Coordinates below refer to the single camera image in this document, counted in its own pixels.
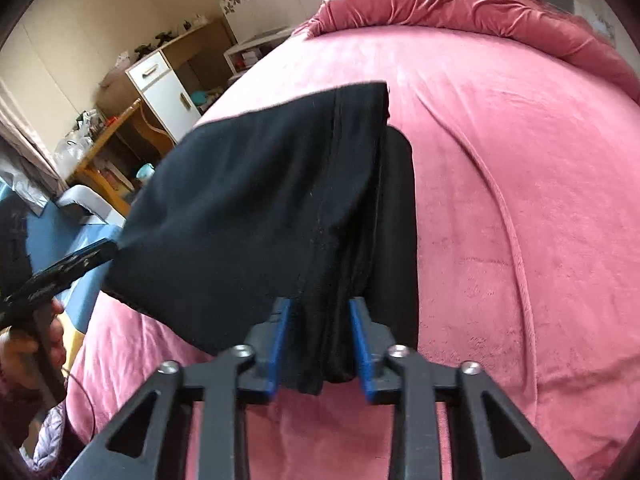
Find pink bed blanket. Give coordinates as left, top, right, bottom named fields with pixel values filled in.
left=64, top=24, right=640, bottom=480

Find white wall socket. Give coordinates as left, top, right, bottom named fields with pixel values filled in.
left=591, top=14, right=617, bottom=42

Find light padded chair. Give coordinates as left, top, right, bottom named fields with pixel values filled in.
left=56, top=184, right=127, bottom=229

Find black cable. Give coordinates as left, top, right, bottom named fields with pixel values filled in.
left=62, top=367, right=98, bottom=443

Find lilac quilted cloth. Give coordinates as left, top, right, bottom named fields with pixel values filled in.
left=19, top=399, right=82, bottom=480

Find white cabinet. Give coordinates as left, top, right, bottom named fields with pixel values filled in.
left=125, top=50, right=202, bottom=144

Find clear plastic bag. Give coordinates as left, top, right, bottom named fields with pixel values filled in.
left=53, top=129, right=97, bottom=172

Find beige curtain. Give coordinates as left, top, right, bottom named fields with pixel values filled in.
left=0, top=79, right=69, bottom=197

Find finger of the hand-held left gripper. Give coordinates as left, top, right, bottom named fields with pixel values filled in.
left=29, top=237, right=121, bottom=294

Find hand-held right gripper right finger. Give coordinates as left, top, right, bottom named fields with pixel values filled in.
left=348, top=297, right=576, bottom=480

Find wooden desk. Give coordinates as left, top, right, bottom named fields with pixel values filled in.
left=66, top=99, right=174, bottom=217

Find wooden shelf unit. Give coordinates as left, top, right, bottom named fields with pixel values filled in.
left=96, top=16, right=239, bottom=112

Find blue mat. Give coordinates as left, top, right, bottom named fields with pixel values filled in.
left=24, top=209, right=127, bottom=357

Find person's left hand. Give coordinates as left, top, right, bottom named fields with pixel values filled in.
left=0, top=299, right=67, bottom=392

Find black pants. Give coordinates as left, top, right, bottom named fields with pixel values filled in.
left=102, top=80, right=419, bottom=396

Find grey white bedside table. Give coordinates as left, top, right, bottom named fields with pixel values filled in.
left=223, top=26, right=294, bottom=77

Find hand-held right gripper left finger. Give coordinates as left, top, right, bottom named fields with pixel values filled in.
left=60, top=297, right=292, bottom=480

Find person's left forearm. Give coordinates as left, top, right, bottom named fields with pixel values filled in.
left=0, top=370, right=57, bottom=457

